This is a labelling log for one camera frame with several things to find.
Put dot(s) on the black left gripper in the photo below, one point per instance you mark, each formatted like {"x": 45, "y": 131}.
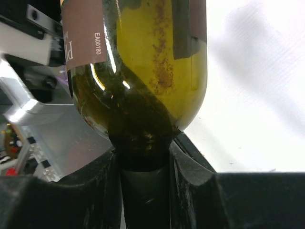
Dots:
{"x": 31, "y": 40}

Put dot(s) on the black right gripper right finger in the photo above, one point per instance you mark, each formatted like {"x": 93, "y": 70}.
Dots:
{"x": 202, "y": 198}

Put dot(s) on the olive wine bottle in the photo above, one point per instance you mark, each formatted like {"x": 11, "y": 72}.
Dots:
{"x": 137, "y": 72}

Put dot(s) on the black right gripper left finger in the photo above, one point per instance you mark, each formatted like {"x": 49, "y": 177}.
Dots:
{"x": 89, "y": 198}

